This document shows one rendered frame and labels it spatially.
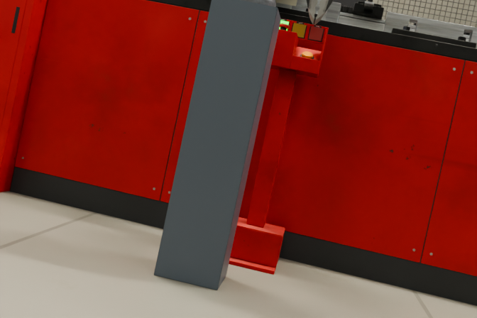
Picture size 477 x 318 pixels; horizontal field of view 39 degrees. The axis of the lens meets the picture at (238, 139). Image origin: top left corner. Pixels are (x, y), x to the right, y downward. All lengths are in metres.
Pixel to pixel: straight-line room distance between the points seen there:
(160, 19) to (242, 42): 0.81
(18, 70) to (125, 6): 0.47
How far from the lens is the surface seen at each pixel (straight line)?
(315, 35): 2.40
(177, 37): 2.56
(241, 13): 1.83
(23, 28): 2.67
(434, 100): 2.47
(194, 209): 1.83
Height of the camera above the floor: 0.47
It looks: 2 degrees down
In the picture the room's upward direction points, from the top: 12 degrees clockwise
